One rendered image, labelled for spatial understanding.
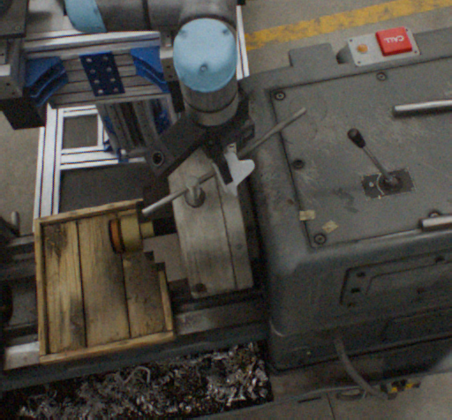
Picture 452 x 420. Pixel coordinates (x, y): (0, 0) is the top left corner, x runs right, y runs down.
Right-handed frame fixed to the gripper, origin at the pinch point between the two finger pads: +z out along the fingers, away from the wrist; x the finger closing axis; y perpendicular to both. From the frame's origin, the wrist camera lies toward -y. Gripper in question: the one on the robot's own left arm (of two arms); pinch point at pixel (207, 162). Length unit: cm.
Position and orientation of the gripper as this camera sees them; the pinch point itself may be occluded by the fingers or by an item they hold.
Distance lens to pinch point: 108.1
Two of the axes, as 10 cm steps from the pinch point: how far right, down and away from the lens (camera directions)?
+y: 8.5, -5.1, 1.4
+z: 0.4, 3.2, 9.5
